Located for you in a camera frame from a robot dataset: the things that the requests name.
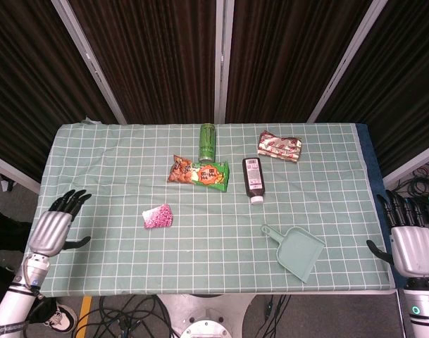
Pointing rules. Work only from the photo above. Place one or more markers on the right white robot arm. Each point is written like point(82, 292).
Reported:
point(423, 310)

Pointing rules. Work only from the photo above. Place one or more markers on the dark brown curtain panel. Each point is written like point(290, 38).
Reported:
point(27, 77)
point(408, 81)
point(154, 60)
point(288, 60)

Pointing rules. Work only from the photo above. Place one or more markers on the mint green plastic dustpan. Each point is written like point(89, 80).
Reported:
point(298, 255)

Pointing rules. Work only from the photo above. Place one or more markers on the dark blue table mat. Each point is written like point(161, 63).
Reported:
point(371, 151)

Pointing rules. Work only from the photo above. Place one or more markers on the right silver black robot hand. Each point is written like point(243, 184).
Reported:
point(411, 250)

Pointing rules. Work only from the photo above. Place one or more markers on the green energy drink can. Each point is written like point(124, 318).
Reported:
point(207, 144)

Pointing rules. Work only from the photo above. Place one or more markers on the green checked tablecloth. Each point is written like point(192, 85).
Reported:
point(207, 253)

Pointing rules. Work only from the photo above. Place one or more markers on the gold red foil packet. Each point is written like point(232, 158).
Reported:
point(279, 146)

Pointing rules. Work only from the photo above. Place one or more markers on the white metal frame post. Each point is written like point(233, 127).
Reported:
point(348, 60)
point(89, 60)
point(411, 163)
point(223, 60)
point(13, 172)

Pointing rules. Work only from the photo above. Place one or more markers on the white black sneaker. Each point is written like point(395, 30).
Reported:
point(61, 318)

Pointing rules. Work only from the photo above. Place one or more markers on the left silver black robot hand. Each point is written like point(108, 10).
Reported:
point(50, 230)

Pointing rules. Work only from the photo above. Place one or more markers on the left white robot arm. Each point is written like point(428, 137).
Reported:
point(13, 306)

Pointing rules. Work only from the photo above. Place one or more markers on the white silver robot base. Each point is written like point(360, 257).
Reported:
point(203, 317)

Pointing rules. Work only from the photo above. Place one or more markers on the orange green snack bag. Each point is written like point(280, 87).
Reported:
point(200, 174)

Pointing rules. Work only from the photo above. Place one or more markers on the brown bottle white cap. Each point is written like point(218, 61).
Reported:
point(253, 179)

